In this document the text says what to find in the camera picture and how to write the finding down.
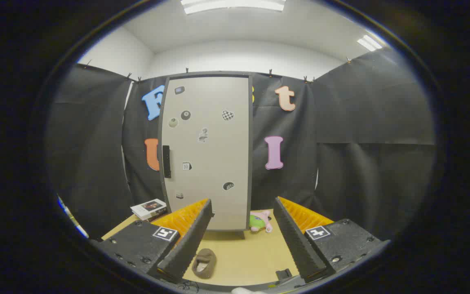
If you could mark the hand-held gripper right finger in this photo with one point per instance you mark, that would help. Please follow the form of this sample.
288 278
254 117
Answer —
296 245

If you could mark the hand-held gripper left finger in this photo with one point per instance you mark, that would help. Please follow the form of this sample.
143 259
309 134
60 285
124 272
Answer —
190 245

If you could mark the brown fluffy shoe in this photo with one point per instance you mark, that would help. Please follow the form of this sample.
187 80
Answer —
204 261

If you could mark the light grey shoe cabinet door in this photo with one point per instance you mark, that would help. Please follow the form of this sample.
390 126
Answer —
210 183

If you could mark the grey shoe cabinet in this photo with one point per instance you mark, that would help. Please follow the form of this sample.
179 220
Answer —
251 143

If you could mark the brown book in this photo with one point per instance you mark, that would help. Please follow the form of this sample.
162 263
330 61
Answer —
159 217

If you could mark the pink and green plush toy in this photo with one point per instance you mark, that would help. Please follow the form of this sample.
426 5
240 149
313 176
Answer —
259 220

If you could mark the white book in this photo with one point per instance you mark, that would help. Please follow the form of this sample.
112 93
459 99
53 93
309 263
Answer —
147 208

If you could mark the blue and white clutter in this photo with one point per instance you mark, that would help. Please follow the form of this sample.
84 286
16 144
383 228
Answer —
74 220

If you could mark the black backdrop cloth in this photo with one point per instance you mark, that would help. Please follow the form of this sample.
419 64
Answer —
361 122

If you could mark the long ceiling light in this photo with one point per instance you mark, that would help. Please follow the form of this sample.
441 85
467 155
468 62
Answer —
235 5

